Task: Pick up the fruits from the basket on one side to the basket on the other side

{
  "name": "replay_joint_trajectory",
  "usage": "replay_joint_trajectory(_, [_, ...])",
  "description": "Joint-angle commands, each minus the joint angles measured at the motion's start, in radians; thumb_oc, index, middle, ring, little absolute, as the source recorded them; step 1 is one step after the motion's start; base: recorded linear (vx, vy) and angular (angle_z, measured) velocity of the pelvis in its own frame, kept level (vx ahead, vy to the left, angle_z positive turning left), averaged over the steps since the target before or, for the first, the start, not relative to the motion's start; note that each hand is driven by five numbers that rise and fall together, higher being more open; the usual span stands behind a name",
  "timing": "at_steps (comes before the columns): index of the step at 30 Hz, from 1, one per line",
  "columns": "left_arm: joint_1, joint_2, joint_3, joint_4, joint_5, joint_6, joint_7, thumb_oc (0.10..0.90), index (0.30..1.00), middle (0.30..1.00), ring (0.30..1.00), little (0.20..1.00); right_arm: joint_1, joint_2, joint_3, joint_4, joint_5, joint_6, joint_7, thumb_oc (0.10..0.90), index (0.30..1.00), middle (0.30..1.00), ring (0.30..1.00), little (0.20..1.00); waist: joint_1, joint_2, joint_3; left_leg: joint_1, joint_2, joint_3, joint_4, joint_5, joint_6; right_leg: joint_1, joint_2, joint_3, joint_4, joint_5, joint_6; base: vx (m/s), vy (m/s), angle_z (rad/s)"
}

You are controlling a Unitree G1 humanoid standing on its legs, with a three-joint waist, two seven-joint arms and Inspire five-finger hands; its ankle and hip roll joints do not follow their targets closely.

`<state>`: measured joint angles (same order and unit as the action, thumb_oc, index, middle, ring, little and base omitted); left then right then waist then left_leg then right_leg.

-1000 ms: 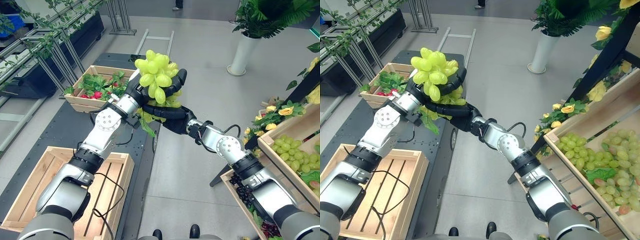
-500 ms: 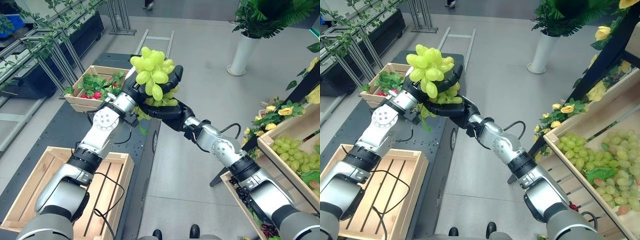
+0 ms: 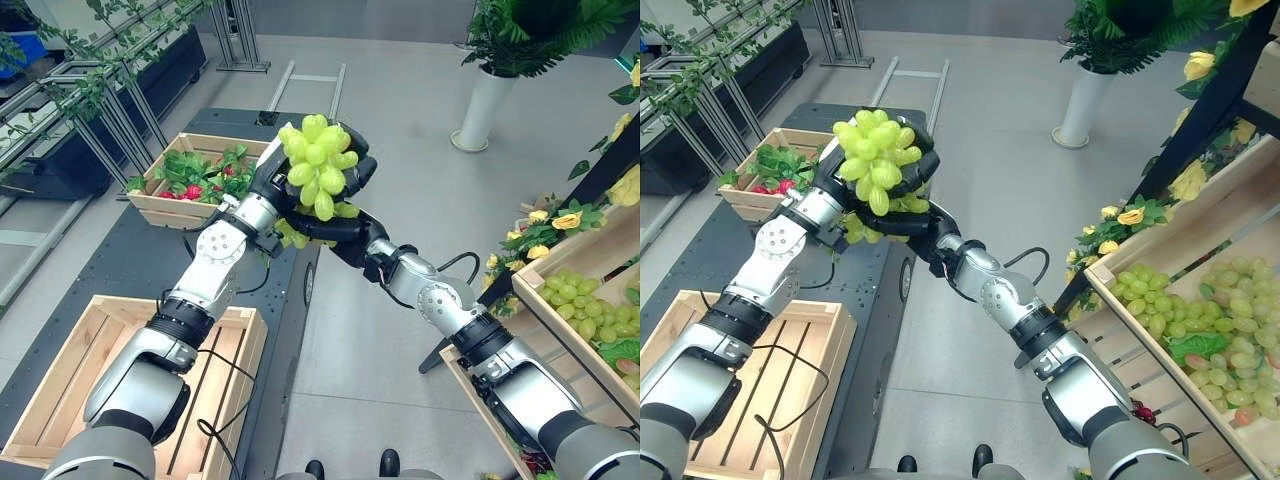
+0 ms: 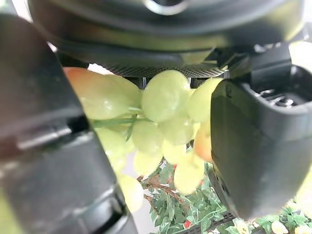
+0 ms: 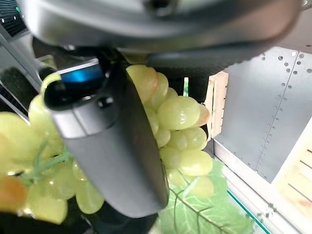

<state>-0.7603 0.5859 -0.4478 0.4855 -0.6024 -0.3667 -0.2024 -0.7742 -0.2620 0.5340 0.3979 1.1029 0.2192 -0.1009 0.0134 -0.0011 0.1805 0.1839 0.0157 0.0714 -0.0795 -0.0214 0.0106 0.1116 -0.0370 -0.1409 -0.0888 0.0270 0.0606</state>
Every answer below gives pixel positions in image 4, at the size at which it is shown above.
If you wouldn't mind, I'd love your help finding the orange green mango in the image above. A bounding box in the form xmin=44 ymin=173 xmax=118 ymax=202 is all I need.
xmin=62 ymin=67 xmax=142 ymax=120

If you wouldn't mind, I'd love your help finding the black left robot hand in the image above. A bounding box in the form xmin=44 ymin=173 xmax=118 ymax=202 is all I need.
xmin=0 ymin=0 xmax=312 ymax=234

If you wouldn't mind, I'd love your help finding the green grape bunch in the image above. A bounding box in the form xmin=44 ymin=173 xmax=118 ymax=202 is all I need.
xmin=80 ymin=70 xmax=224 ymax=214

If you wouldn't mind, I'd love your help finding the orange peach fruit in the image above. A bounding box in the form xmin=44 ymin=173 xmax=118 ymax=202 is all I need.
xmin=194 ymin=120 xmax=213 ymax=162

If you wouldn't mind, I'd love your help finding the green artificial leaf garland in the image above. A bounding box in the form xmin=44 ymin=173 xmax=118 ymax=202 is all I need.
xmin=137 ymin=162 xmax=312 ymax=234

